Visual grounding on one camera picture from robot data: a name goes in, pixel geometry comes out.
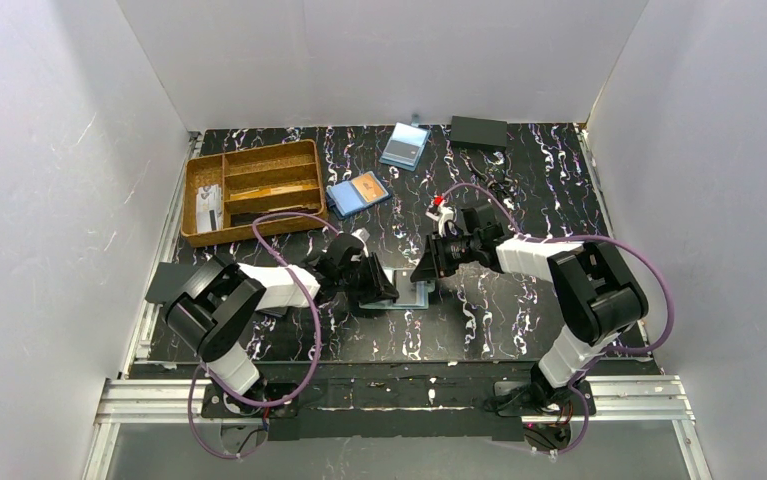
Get blue card holder orange card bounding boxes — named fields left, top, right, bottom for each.
left=325, top=171, right=391, bottom=220

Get black wallet at left edge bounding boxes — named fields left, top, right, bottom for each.
left=144, top=262, right=199, bottom=305

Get aluminium frame rail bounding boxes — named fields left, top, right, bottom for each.
left=83, top=375, right=712, bottom=479

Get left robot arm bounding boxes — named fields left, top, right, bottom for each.
left=159, top=233, right=399, bottom=404

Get black binder clips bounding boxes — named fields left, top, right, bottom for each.
left=464, top=158, right=515, bottom=200

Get green card holder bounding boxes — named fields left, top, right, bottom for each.
left=359, top=268, right=435, bottom=310

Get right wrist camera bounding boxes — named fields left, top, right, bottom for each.
left=425, top=196, right=456, bottom=237

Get woven brown organizer tray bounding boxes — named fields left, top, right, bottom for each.
left=180, top=140, right=328, bottom=247

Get white cards in tray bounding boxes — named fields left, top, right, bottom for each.
left=195, top=184, right=223, bottom=234

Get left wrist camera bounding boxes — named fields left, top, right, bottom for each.
left=351, top=228, right=370, bottom=255

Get blue card holder grey card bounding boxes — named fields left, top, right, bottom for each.
left=380, top=123, right=430, bottom=171

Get black cards in tray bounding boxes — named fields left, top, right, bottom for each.
left=230, top=205, right=317, bottom=227

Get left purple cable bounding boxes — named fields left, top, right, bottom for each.
left=187, top=212, right=362, bottom=461

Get small black wallet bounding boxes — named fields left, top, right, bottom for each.
left=258, top=307, right=290, bottom=318

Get black box at back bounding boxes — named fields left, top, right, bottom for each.
left=449, top=116, right=508, bottom=152

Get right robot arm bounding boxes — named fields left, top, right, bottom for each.
left=410, top=204, right=649, bottom=396

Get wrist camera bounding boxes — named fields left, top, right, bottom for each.
left=351, top=228, right=370, bottom=255
left=425, top=196, right=456, bottom=237

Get orange card in tray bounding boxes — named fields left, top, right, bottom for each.
left=229, top=185, right=307, bottom=201

